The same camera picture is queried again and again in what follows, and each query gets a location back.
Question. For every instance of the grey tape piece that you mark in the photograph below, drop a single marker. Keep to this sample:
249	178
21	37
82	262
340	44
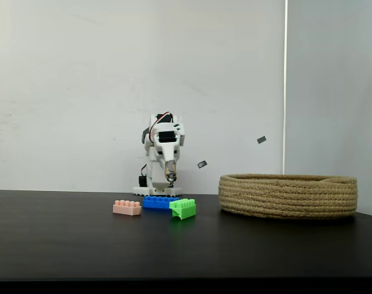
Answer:
261	140
202	164

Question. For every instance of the green lego block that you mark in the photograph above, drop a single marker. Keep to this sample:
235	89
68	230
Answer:
184	210

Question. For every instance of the blue lego block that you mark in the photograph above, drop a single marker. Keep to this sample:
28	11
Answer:
155	204

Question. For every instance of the pink lego block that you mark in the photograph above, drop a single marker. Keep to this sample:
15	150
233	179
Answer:
127	209

